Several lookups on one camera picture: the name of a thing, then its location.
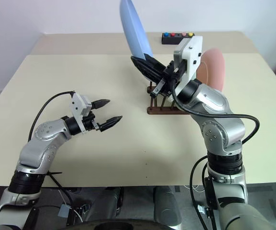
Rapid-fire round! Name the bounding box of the dark rounded shape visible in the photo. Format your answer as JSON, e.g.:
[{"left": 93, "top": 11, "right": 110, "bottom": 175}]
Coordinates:
[{"left": 88, "top": 187, "right": 124, "bottom": 220}]

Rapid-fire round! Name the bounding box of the pink-red plastic plate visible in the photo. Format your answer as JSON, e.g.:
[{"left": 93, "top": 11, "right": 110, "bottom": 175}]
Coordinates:
[{"left": 195, "top": 47, "right": 226, "bottom": 92}]

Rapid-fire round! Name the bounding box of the brown wooden dish rack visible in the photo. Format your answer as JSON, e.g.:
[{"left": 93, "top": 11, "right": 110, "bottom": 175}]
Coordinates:
[{"left": 146, "top": 81, "right": 191, "bottom": 115}]

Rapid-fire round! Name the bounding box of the grey rounded shape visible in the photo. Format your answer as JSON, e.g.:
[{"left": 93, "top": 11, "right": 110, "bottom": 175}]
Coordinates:
[{"left": 154, "top": 185, "right": 183, "bottom": 226}]

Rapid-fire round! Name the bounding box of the dark round disc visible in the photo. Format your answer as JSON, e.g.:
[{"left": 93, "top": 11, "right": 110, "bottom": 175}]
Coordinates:
[{"left": 79, "top": 217, "right": 170, "bottom": 230}]

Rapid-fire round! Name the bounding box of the white thin cable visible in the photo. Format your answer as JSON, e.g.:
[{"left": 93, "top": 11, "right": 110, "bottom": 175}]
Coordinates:
[
  {"left": 58, "top": 189, "right": 84, "bottom": 223},
  {"left": 183, "top": 184, "right": 206, "bottom": 193}
]

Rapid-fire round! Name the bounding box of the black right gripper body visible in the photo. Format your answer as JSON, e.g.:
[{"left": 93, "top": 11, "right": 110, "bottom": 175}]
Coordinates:
[{"left": 151, "top": 60, "right": 187, "bottom": 98}]

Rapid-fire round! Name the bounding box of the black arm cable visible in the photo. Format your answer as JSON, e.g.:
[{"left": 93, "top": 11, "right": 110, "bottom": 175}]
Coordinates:
[
  {"left": 171, "top": 78, "right": 261, "bottom": 145},
  {"left": 28, "top": 90, "right": 77, "bottom": 142}
]

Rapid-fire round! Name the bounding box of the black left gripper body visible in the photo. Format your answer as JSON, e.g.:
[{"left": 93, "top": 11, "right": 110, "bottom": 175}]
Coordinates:
[{"left": 81, "top": 111, "right": 102, "bottom": 132}]

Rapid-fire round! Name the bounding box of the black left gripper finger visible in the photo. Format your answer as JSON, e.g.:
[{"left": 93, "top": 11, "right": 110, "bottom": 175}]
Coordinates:
[
  {"left": 91, "top": 98, "right": 111, "bottom": 111},
  {"left": 99, "top": 115, "right": 123, "bottom": 133}
]

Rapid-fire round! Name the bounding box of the grey-blue small tag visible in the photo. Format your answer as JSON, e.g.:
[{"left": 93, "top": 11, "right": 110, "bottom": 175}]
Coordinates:
[{"left": 58, "top": 204, "right": 71, "bottom": 218}]

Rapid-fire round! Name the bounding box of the black button box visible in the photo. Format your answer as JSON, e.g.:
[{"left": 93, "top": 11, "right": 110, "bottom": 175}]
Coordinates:
[{"left": 161, "top": 32, "right": 196, "bottom": 46}]

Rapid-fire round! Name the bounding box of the blue plastic plate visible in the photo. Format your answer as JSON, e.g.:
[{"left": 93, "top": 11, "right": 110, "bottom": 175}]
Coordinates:
[{"left": 119, "top": 0, "right": 154, "bottom": 61}]

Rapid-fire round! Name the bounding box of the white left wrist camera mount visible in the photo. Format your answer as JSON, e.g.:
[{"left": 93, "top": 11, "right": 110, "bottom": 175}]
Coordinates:
[{"left": 68, "top": 91, "right": 92, "bottom": 133}]

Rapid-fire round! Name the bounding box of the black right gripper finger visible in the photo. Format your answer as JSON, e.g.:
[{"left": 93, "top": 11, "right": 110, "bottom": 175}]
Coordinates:
[
  {"left": 130, "top": 56, "right": 164, "bottom": 85},
  {"left": 144, "top": 53, "right": 167, "bottom": 73}
]

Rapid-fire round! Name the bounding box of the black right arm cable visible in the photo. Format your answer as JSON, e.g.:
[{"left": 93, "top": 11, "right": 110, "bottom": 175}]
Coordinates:
[{"left": 171, "top": 78, "right": 261, "bottom": 145}]

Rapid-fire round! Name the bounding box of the cream table mat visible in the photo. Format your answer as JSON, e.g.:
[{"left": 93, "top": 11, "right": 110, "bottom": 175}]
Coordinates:
[{"left": 0, "top": 52, "right": 276, "bottom": 188}]

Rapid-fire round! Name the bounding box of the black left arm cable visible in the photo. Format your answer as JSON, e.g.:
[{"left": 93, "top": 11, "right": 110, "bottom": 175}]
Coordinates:
[{"left": 28, "top": 90, "right": 77, "bottom": 142}]

